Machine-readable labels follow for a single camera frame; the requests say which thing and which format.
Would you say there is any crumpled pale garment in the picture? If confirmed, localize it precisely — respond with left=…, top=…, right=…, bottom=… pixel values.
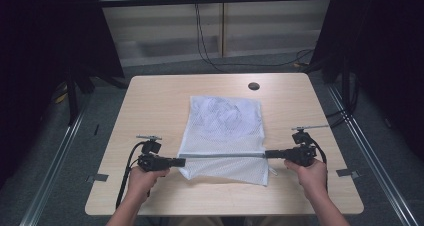
left=196, top=97, right=249, bottom=135

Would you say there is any grey tape piece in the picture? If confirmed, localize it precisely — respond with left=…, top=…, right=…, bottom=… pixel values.
left=335, top=168, right=362, bottom=179
left=85, top=173, right=110, bottom=184

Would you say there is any white mesh laundry bag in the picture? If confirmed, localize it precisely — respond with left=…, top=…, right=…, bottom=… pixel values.
left=177, top=95, right=278, bottom=187

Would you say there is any person's left hand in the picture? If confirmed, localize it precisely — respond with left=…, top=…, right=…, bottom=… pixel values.
left=127, top=166, right=171, bottom=200

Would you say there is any metal floor rail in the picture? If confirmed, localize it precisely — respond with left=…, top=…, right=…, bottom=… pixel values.
left=325, top=84, right=419, bottom=226
left=19, top=107, right=88, bottom=226

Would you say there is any black curtain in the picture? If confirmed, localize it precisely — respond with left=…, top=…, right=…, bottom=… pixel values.
left=309, top=0, right=424, bottom=160
left=0, top=0, right=125, bottom=187

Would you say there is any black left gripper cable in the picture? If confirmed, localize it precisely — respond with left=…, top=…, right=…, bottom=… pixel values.
left=115, top=141, right=146, bottom=210

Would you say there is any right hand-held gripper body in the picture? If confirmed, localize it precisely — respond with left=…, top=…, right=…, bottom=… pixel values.
left=285, top=124, right=330, bottom=168

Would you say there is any long black floor cable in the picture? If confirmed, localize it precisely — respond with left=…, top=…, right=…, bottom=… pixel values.
left=194, top=0, right=316, bottom=73

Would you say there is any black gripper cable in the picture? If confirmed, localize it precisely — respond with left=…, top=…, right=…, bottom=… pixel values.
left=115, top=141, right=146, bottom=210
left=309, top=137, right=330, bottom=191

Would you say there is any black stand leg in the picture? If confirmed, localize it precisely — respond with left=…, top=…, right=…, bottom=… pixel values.
left=65, top=70, right=80, bottom=126

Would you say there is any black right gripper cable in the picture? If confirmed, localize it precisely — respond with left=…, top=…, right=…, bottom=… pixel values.
left=309, top=137, right=330, bottom=191

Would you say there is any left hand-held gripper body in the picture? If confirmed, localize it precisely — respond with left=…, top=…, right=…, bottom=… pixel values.
left=135, top=134, right=171, bottom=173

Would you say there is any person's right hand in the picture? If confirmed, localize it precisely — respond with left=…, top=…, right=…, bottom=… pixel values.
left=284, top=159, right=328, bottom=197

